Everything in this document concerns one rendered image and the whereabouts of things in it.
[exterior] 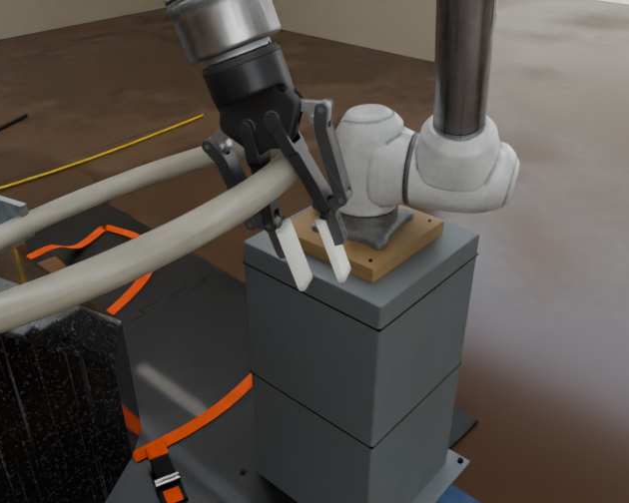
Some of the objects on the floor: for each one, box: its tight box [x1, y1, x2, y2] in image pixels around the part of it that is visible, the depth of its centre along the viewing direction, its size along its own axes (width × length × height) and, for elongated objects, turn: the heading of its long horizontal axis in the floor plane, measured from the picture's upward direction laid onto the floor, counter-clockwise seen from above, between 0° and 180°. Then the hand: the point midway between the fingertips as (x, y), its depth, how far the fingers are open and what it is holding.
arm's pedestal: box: [240, 205, 479, 503], centre depth 177 cm, size 50×50×80 cm
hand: (314, 251), depth 67 cm, fingers closed on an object, 4 cm apart
